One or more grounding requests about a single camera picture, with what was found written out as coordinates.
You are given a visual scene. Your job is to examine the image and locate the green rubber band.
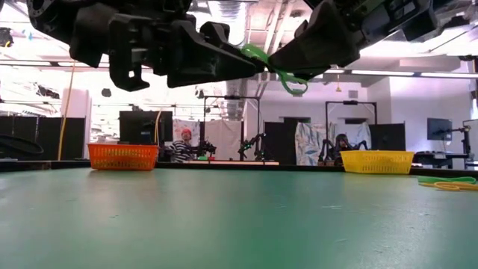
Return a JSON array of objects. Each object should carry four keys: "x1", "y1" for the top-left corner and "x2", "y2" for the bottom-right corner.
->
[
  {"x1": 240, "y1": 43, "x2": 309, "y2": 96},
  {"x1": 417, "y1": 176, "x2": 478, "y2": 185}
]

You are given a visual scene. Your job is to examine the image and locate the yellow hanging power cable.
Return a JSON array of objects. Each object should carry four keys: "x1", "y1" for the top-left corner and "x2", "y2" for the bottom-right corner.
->
[{"x1": 58, "y1": 61, "x2": 78, "y2": 161}]

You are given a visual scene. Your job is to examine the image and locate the long ceiling light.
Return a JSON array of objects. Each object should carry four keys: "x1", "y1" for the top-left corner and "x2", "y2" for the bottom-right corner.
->
[{"x1": 324, "y1": 68, "x2": 478, "y2": 79}]

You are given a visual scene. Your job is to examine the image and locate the wall-mounted screen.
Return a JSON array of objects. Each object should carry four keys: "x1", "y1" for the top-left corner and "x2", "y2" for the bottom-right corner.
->
[{"x1": 427, "y1": 117, "x2": 453, "y2": 142}]

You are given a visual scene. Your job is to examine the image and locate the yellow plastic basket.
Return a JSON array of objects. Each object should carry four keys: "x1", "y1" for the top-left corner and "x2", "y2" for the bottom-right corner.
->
[{"x1": 340, "y1": 149, "x2": 415, "y2": 176}]

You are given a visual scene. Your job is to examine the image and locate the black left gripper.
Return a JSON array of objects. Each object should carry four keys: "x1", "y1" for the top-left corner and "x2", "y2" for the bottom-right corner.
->
[{"x1": 69, "y1": 0, "x2": 267, "y2": 93}]

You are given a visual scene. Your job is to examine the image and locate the black camera stand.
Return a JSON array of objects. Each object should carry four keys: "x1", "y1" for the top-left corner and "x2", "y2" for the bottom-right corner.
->
[{"x1": 432, "y1": 119, "x2": 478, "y2": 170}]

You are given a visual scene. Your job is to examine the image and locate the pile of bands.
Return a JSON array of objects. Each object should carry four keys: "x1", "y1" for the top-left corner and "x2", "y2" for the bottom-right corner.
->
[{"x1": 420, "y1": 181, "x2": 478, "y2": 193}]

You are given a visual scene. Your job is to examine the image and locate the black aluminium table frame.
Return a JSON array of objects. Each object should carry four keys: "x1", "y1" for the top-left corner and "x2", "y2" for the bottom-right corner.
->
[{"x1": 0, "y1": 158, "x2": 478, "y2": 177}]

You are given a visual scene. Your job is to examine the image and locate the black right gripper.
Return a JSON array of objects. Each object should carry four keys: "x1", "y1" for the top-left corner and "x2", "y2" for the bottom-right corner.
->
[{"x1": 268, "y1": 0, "x2": 441, "y2": 82}]

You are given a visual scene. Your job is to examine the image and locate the patterned hanging cloth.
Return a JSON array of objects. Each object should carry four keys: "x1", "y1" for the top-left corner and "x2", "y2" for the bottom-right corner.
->
[{"x1": 294, "y1": 122, "x2": 335, "y2": 167}]

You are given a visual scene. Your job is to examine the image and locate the black monitor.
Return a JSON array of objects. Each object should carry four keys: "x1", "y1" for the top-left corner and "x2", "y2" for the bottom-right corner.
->
[{"x1": 119, "y1": 111, "x2": 174, "y2": 146}]

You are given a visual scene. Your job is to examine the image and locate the green table mat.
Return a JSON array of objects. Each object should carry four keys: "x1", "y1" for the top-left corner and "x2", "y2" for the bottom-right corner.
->
[{"x1": 0, "y1": 166, "x2": 478, "y2": 269}]

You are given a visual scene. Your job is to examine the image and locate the black partition panel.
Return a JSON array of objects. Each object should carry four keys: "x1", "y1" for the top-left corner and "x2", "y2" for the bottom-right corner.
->
[
  {"x1": 264, "y1": 117, "x2": 311, "y2": 167},
  {"x1": 0, "y1": 115, "x2": 86, "y2": 161},
  {"x1": 368, "y1": 123, "x2": 407, "y2": 152}
]

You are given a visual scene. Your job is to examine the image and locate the white hanging cloth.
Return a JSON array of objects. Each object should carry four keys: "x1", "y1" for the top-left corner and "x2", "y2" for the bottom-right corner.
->
[{"x1": 173, "y1": 118, "x2": 243, "y2": 161}]

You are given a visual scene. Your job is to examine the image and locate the person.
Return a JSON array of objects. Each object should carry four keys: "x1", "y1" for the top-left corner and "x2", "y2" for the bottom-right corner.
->
[
  {"x1": 169, "y1": 129, "x2": 196, "y2": 164},
  {"x1": 333, "y1": 133, "x2": 362, "y2": 165}
]

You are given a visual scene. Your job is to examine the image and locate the black metal stand frame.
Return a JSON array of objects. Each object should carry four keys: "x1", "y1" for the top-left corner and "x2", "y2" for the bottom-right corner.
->
[
  {"x1": 324, "y1": 99, "x2": 378, "y2": 165},
  {"x1": 202, "y1": 95, "x2": 261, "y2": 162}
]

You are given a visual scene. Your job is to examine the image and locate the small background robot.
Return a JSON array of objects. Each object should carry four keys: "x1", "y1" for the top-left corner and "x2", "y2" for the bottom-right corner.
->
[{"x1": 238, "y1": 132, "x2": 281, "y2": 162}]

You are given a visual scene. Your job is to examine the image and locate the orange plastic basket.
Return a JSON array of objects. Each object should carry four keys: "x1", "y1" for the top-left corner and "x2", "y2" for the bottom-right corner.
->
[{"x1": 87, "y1": 143, "x2": 160, "y2": 172}]

